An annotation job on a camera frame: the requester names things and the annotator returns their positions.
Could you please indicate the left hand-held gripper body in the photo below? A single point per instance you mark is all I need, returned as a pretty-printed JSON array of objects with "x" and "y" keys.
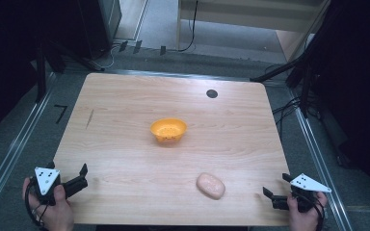
[{"x": 46, "y": 181}]

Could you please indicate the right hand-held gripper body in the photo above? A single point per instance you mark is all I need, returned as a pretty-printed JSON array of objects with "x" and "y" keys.
[{"x": 305, "y": 189}]

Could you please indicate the orange perforated bowl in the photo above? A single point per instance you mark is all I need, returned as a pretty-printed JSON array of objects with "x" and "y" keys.
[{"x": 168, "y": 128}]

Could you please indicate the person's right hand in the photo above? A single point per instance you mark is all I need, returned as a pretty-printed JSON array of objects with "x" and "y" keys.
[{"x": 303, "y": 219}]

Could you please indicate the person's left hand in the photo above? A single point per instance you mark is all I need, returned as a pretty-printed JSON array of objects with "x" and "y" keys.
[{"x": 58, "y": 213}]

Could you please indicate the black metal stand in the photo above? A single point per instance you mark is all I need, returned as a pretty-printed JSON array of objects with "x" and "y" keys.
[
  {"x": 41, "y": 73},
  {"x": 303, "y": 83}
]

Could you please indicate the black round table grommet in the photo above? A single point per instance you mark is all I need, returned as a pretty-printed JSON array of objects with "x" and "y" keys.
[{"x": 212, "y": 93}]

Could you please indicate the black tape strip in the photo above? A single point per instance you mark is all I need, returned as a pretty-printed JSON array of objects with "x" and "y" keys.
[
  {"x": 137, "y": 46},
  {"x": 163, "y": 50},
  {"x": 123, "y": 46}
]

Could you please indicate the dark cabinet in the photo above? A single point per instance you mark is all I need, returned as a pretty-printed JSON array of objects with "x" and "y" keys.
[{"x": 101, "y": 25}]

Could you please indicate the white shelf unit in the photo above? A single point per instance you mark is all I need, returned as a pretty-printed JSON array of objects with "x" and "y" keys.
[{"x": 237, "y": 12}]

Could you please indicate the metal floor rail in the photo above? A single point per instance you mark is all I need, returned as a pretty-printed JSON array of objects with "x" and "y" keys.
[
  {"x": 322, "y": 166},
  {"x": 173, "y": 74},
  {"x": 11, "y": 154}
]

